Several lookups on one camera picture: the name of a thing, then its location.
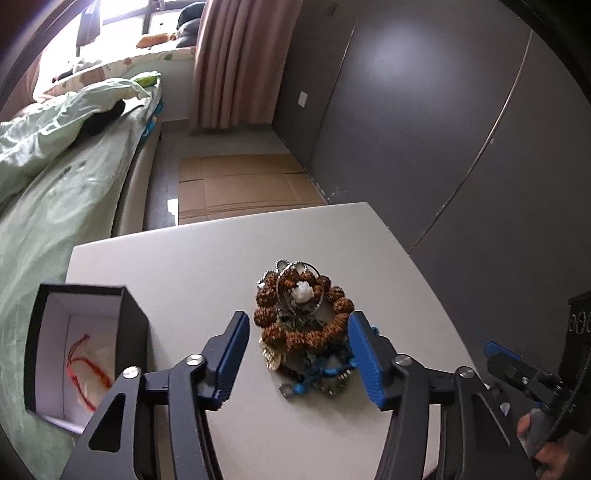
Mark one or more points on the black object on bed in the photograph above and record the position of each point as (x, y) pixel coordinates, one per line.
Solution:
(97, 122)

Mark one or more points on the patterned window seat cushion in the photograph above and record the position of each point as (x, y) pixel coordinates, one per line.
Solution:
(119, 68)

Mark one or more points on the black camera box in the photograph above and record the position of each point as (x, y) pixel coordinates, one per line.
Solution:
(577, 346)

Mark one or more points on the black jewelry box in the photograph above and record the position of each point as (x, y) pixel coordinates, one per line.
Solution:
(80, 338)

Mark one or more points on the white table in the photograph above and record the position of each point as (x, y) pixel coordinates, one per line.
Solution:
(298, 409)

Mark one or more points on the orange plush toy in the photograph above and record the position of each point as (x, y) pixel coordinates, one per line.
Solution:
(150, 40)

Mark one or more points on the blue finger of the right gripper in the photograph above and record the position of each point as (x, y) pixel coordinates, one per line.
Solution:
(493, 348)

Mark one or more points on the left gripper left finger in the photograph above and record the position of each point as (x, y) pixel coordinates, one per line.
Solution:
(119, 441)

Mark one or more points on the dark pillow on sill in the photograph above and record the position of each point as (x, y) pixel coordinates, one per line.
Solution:
(188, 24)

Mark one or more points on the light green duvet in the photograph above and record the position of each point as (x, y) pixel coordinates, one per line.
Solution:
(32, 141)

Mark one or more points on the white wall socket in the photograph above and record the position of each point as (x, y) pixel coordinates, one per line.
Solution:
(302, 99)

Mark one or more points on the green bed sheet mattress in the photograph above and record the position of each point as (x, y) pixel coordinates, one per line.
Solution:
(71, 201)

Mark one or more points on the person right hand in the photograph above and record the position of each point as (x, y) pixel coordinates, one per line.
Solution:
(553, 456)

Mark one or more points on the silver ring pendant white stone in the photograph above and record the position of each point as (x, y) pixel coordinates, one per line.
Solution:
(299, 289)

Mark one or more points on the gold butterfly brooch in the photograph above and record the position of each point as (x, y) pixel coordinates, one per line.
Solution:
(274, 352)

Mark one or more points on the dark grey wardrobe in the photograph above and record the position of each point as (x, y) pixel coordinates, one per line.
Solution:
(469, 137)

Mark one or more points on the pink curtain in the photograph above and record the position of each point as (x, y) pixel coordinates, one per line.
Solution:
(241, 50)

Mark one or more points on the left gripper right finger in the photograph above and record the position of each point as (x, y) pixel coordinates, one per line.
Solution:
(476, 440)

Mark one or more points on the flattened cardboard sheet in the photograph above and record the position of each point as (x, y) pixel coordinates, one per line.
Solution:
(218, 187)

